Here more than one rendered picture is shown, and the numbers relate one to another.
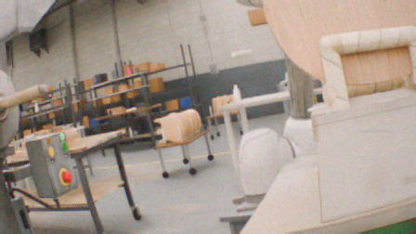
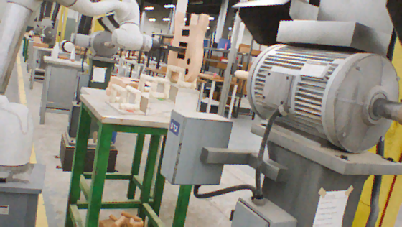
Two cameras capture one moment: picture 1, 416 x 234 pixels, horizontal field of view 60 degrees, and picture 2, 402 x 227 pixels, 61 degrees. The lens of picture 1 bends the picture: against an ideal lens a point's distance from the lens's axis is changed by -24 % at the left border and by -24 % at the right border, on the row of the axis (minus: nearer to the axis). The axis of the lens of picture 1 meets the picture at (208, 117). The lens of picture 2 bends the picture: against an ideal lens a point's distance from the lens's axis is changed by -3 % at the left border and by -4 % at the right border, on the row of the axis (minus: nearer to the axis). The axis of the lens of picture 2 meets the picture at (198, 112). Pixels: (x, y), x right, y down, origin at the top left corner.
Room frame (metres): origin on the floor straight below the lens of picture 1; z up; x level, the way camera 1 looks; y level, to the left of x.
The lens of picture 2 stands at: (2.09, 1.23, 1.27)
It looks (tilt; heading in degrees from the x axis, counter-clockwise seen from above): 8 degrees down; 222
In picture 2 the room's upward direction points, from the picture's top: 11 degrees clockwise
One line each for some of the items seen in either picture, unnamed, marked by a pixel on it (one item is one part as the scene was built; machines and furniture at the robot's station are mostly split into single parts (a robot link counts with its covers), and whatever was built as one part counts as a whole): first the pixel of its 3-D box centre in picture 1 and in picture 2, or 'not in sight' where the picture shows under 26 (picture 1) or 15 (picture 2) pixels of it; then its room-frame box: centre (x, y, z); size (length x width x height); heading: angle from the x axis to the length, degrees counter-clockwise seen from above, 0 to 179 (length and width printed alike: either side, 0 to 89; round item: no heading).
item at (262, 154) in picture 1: (262, 160); (10, 131); (1.61, -0.16, 0.87); 0.18 x 0.16 x 0.22; 107
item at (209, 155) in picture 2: (26, 171); (232, 156); (1.27, 0.64, 1.02); 0.19 x 0.04 x 0.04; 162
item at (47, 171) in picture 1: (37, 175); (212, 165); (1.33, 0.62, 0.99); 0.24 x 0.21 x 0.26; 72
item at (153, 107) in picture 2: not in sight; (151, 103); (0.79, -0.33, 0.98); 0.27 x 0.16 x 0.09; 75
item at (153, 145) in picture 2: not in sight; (148, 171); (0.50, -0.57, 0.45); 0.05 x 0.05 x 0.90; 72
